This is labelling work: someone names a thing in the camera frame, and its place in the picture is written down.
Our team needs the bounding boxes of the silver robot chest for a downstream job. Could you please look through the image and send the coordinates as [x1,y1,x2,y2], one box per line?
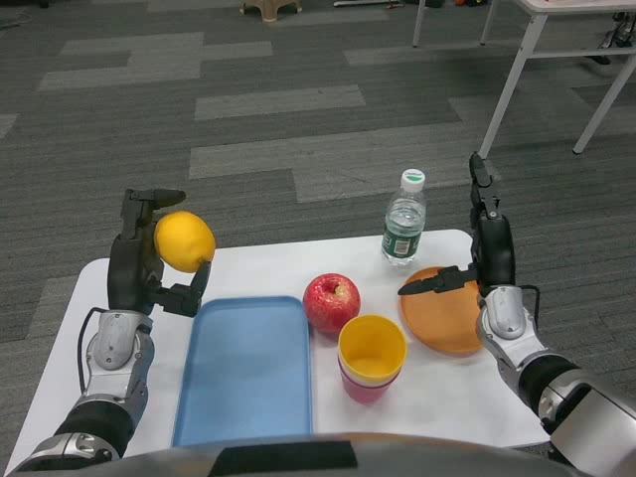
[111,431,565,477]

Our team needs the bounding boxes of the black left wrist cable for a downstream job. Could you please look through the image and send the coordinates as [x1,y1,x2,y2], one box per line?
[77,306,106,398]

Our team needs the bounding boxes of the white plastic cup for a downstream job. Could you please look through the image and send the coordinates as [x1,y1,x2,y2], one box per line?
[338,357,401,390]

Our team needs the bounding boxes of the white desk base frame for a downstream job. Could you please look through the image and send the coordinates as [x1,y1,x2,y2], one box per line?
[333,0,406,10]

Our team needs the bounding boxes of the yellow lemon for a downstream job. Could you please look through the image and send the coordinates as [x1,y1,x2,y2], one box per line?
[153,211,218,273]

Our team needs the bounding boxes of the yellow plastic cup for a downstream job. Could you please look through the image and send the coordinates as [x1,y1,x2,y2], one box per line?
[337,314,408,384]

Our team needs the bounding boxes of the clear water bottle green label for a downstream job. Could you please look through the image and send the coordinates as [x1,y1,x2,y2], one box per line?
[381,168,428,267]

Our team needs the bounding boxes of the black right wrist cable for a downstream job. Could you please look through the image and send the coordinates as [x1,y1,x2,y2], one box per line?
[516,284,542,324]

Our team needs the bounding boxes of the blue plastic tray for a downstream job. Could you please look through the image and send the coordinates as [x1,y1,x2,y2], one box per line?
[171,295,314,447]

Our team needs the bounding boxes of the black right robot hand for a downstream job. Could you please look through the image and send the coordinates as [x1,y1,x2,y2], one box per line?
[397,151,517,298]

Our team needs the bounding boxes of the pink plastic cup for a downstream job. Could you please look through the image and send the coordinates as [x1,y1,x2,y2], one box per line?
[339,365,401,404]

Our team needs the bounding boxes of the orange plastic plate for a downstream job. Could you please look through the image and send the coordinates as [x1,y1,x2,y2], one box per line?
[399,266,486,357]

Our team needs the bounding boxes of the black floor equipment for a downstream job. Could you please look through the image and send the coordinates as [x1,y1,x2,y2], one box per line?
[585,12,636,66]

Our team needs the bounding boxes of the red apple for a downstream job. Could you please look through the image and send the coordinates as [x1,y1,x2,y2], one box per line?
[302,272,362,335]

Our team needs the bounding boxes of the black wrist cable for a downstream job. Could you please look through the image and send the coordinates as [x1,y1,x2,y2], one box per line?
[77,306,106,398]
[516,284,542,324]

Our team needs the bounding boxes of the beige plastic stool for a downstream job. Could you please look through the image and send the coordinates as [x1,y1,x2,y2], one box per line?
[240,0,303,24]

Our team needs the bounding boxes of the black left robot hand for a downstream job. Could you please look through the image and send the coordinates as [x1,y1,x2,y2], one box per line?
[106,187,212,319]

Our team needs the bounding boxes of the white metal frame table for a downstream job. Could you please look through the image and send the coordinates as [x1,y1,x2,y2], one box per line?
[411,0,636,158]

